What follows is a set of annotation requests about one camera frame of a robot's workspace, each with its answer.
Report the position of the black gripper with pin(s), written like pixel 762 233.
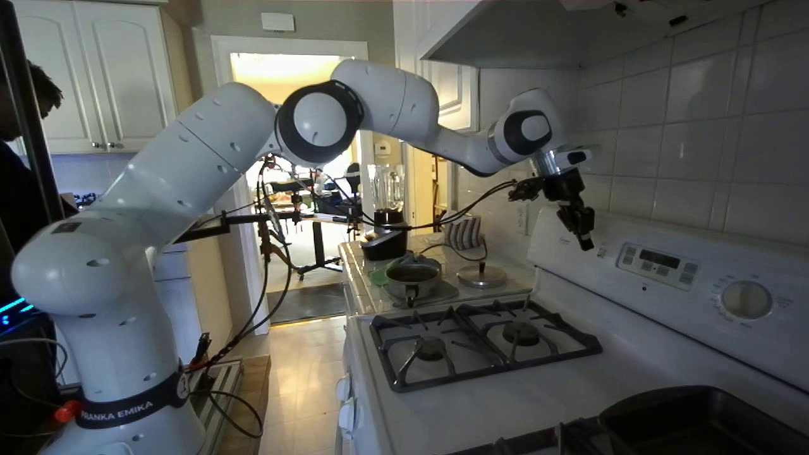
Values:
pixel 566 191

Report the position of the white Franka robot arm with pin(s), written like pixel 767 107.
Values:
pixel 166 192

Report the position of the stove clock button panel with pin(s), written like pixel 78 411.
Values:
pixel 658 265

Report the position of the black cast iron stove grate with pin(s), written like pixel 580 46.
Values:
pixel 505 362

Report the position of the white gas stove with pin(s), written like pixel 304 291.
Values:
pixel 505 406

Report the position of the white ribbed object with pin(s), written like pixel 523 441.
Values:
pixel 468 238

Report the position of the round cream timer dial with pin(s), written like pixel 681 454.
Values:
pixel 747 300

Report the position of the white range hood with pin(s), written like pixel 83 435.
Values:
pixel 546 33

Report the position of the glass blender jar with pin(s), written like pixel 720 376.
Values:
pixel 390 191

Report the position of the black frying pan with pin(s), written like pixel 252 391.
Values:
pixel 384 243

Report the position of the white upper kitchen cabinet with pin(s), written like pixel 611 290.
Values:
pixel 419 51

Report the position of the dark door mat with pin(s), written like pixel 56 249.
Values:
pixel 305 305

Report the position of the brown floor rug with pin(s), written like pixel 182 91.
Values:
pixel 243 406

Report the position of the white upper cabinets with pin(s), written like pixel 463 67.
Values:
pixel 116 76

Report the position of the red plug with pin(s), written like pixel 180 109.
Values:
pixel 65 412

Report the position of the person in dark clothes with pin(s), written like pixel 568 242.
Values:
pixel 20 218

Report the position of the black box with blue light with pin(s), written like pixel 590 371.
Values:
pixel 15 311

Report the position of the black pole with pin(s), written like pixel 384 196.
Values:
pixel 15 51

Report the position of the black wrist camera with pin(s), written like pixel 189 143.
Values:
pixel 525 187

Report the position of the black camera stand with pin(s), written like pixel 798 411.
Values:
pixel 318 243

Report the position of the white door frame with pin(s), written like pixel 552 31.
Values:
pixel 294 46

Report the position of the white wall plate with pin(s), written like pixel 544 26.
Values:
pixel 276 21

